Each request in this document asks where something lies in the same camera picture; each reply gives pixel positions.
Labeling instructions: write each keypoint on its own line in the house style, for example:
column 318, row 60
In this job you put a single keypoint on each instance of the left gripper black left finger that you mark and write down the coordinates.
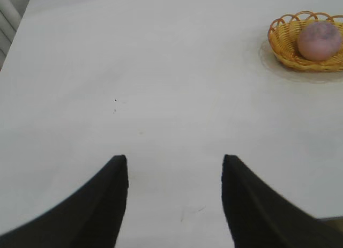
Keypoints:
column 80, row 218

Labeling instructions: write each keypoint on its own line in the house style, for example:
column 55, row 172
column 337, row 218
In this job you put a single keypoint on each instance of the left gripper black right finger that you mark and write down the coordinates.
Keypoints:
column 260, row 218

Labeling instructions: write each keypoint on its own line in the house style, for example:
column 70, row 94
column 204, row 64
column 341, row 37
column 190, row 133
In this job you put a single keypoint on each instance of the yellow woven wicker basket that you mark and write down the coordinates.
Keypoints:
column 284, row 44

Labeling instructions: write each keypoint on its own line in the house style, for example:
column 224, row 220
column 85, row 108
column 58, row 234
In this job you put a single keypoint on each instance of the pink peach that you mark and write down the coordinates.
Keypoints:
column 319, row 41

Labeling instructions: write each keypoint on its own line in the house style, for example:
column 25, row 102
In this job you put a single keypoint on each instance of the grey ribbed panel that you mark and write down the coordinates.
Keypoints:
column 9, row 20

